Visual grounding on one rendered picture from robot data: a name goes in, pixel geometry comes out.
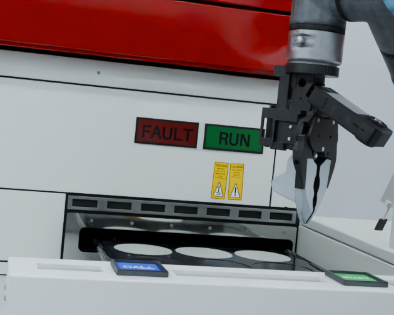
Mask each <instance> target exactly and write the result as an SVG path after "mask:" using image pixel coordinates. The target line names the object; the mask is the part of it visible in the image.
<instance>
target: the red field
mask: <svg viewBox="0 0 394 315"><path fill-rule="evenodd" d="M196 129H197V124H184V123H177V122H164V121H152V120H144V119H139V122H138V135H137V141H144V142H151V143H165V144H179V145H187V146H195V141H196Z"/></svg>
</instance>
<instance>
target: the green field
mask: <svg viewBox="0 0 394 315"><path fill-rule="evenodd" d="M259 136H260V131H257V130H250V129H237V128H230V127H217V126H208V127H207V133H206V146H205V147H208V148H222V149H236V150H244V151H258V152H261V147H262V145H258V143H259Z"/></svg>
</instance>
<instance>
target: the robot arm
mask: <svg viewBox="0 0 394 315"><path fill-rule="evenodd" d="M347 21H348V22H366V23H368V25H369V28H370V30H371V33H372V34H373V37H374V39H375V41H376V44H377V46H378V48H379V50H380V52H381V55H382V56H383V59H384V61H385V64H386V66H387V68H388V70H389V73H390V77H391V81H392V83H393V85H394V0H292V4H291V15H290V26H289V33H288V44H287V50H286V59H287V61H289V63H287V64H286V66H279V65H274V70H273V75H275V76H279V77H280V80H279V86H278V97H277V103H276V106H272V105H270V107H263V108H262V114H261V126H260V136H259V143H258V145H262V146H264V147H269V148H270V149H275V150H281V151H286V149H289V150H292V151H293V155H292V156H290V157H289V159H288V162H287V168H286V171H285V173H283V174H280V175H278V176H275V177H274V178H273V180H272V183H271V186H272V189H273V190H274V192H275V193H277V194H279V195H281V196H283V197H285V198H287V199H289V200H291V201H293V202H295V203H296V210H297V213H298V217H299V220H300V223H301V224H308V223H309V222H310V220H311V219H312V217H313V216H314V214H315V213H316V211H317V209H318V207H319V205H320V203H321V201H322V200H323V197H324V195H325V193H326V189H327V188H328V186H329V184H330V181H331V177H332V174H333V171H334V168H335V164H336V155H337V143H338V125H340V126H342V127H343V128H345V129H346V130H347V131H349V132H350V133H352V134H353V135H354V136H355V138H356V139H357V140H359V141H360V142H361V143H363V144H364V145H366V146H368V147H371V148H372V147H384V146H385V144H386V143H387V141H388V140H389V138H390V137H391V135H392V134H393V131H392V130H391V129H389V128H387V125H386V124H385V123H384V122H382V121H381V120H379V119H377V118H376V117H374V116H371V115H369V114H367V113H366V112H365V111H363V110H362V109H360V108H359V107H358V106H356V105H354V104H353V103H352V102H350V101H349V100H347V99H346V98H344V97H343V96H342V95H340V94H338V93H337V92H336V91H334V90H333V89H332V88H330V87H325V78H338V77H339V71H340V68H338V67H337V66H340V65H341V64H342V58H343V48H344V42H345V31H346V22H347ZM265 118H267V122H266V133H265V137H263V128H264V122H265ZM316 154H317V157H315V156H316Z"/></svg>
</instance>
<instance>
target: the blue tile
mask: <svg viewBox="0 0 394 315"><path fill-rule="evenodd" d="M117 265H118V266H119V268H120V269H138V270H151V271H160V269H159V268H158V267H157V265H155V264H140V263H126V262H117Z"/></svg>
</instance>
